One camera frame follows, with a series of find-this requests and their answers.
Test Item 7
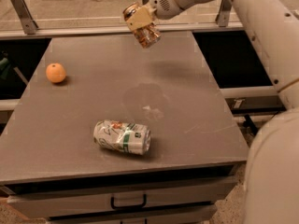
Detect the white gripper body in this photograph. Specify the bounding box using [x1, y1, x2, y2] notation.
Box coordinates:
[149, 0, 186, 20]

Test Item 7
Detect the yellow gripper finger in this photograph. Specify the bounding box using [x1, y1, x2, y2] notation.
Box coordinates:
[125, 3, 155, 32]

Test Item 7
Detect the orange soda can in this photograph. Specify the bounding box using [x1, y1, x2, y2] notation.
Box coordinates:
[122, 1, 162, 49]

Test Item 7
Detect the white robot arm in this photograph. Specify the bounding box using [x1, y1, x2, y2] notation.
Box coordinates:
[123, 0, 299, 224]

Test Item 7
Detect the white green soda can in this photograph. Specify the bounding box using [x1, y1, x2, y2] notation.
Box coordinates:
[93, 119, 151, 155]

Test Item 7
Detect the orange fruit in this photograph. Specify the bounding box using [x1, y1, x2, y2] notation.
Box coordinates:
[46, 63, 66, 83]

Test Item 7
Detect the green object at left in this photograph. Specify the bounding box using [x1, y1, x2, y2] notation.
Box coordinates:
[0, 58, 11, 79]

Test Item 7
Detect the black bar on floor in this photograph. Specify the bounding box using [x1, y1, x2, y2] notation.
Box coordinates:
[243, 115, 259, 135]

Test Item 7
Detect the lower grey drawer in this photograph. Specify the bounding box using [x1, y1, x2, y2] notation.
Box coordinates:
[47, 204, 217, 224]

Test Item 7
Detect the grey drawer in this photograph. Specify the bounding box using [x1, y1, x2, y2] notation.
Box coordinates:
[7, 176, 236, 218]
[47, 204, 217, 224]

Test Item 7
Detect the upper grey drawer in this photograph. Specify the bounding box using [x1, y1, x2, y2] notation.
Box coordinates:
[7, 176, 236, 218]

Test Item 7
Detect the horizontal metal rail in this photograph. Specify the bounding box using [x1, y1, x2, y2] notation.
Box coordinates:
[0, 21, 243, 40]

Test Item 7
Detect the right metal railing bracket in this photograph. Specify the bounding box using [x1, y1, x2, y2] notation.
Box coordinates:
[215, 0, 232, 27]

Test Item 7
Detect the left metal railing bracket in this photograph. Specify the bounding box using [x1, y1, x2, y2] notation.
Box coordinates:
[10, 0, 38, 35]

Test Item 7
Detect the black upper drawer handle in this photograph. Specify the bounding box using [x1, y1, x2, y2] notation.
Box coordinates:
[110, 194, 148, 210]

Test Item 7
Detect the black drawer handle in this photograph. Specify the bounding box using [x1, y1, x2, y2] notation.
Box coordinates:
[120, 218, 148, 224]
[110, 194, 148, 210]

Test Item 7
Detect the black lower drawer handle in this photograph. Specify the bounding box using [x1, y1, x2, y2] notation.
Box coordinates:
[120, 218, 148, 224]

